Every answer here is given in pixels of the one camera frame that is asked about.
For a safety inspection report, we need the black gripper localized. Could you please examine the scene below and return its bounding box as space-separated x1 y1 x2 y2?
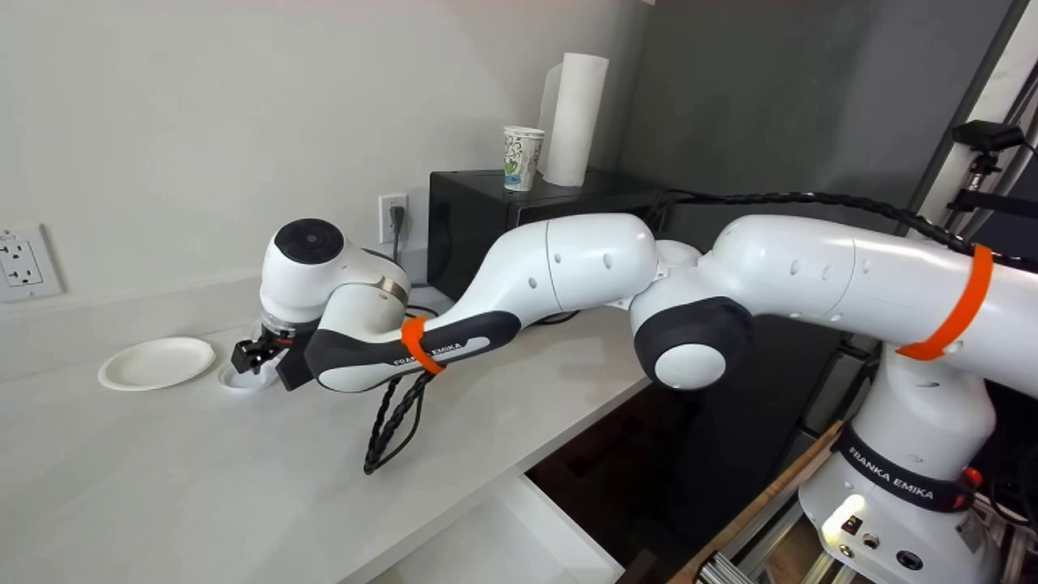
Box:
229 325 314 389

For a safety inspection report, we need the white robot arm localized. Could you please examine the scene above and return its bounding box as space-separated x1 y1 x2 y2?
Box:
229 214 1038 584

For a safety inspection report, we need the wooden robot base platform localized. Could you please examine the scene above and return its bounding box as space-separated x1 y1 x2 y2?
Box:
667 422 856 584

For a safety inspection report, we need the stainless steel microwave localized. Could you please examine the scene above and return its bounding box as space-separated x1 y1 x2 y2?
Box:
429 167 670 299

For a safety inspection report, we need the white paper plate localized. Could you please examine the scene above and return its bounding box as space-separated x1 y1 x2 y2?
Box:
96 338 213 393

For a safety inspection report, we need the printed paper cup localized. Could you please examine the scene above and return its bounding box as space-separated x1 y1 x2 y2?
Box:
504 127 545 192

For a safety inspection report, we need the white paper towel roll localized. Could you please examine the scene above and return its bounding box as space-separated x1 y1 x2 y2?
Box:
543 52 609 189

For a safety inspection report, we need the black braided cable bundle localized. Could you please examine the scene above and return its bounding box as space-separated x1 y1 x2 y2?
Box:
361 371 435 476

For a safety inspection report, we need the white wall outlet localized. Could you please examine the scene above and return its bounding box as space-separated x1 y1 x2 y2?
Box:
0 224 61 306

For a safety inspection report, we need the black camera tripod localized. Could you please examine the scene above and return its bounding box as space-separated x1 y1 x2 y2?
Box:
946 119 1038 232

